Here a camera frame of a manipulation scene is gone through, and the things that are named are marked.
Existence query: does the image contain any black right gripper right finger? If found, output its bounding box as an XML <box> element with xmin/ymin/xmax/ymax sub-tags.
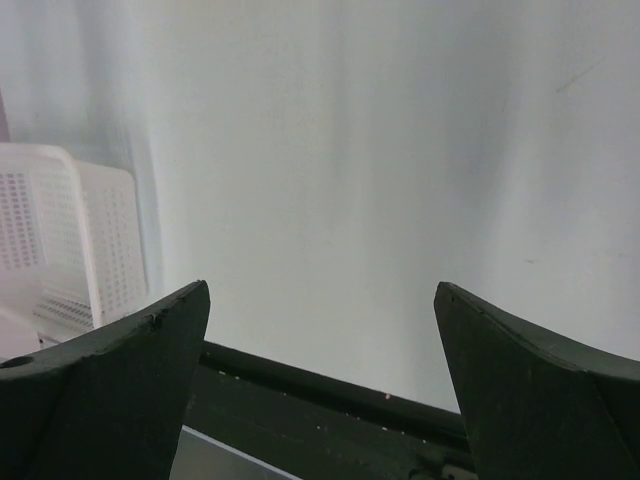
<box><xmin>434</xmin><ymin>282</ymin><xmax>639</xmax><ymax>479</ymax></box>

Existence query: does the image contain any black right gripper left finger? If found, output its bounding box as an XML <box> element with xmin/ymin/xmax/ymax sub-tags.
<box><xmin>1</xmin><ymin>280</ymin><xmax>210</xmax><ymax>479</ymax></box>

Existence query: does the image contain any white perforated plastic basket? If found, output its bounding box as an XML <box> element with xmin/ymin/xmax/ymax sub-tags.
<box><xmin>1</xmin><ymin>143</ymin><xmax>148</xmax><ymax>348</ymax></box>

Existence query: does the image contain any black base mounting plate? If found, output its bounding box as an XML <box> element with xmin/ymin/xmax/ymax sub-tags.
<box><xmin>185</xmin><ymin>342</ymin><xmax>477</xmax><ymax>479</ymax></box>

